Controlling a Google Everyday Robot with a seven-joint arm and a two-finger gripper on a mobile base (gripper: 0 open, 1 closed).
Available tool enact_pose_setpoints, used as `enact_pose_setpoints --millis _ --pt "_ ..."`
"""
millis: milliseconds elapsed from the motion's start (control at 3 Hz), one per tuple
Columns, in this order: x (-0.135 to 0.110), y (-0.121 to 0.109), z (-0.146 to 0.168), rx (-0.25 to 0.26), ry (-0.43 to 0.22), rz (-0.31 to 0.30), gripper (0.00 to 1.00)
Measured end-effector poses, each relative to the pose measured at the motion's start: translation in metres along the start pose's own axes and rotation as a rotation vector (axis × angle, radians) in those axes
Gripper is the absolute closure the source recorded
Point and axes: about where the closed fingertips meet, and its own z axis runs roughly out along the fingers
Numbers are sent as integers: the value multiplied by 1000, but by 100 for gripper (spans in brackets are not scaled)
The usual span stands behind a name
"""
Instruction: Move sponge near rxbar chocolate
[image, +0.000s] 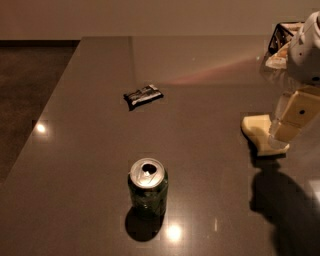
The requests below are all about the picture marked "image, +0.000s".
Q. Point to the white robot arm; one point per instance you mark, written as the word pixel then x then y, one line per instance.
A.
pixel 310 26

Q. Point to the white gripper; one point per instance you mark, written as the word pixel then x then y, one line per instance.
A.
pixel 306 56

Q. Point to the yellow sponge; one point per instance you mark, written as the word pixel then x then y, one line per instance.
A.
pixel 256 129

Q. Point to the snack bag in background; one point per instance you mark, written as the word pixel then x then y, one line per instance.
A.
pixel 279 44

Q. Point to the black rxbar chocolate wrapper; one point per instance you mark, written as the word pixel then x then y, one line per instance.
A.
pixel 142 96

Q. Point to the green soda can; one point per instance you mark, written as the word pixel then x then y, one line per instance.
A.
pixel 148 186

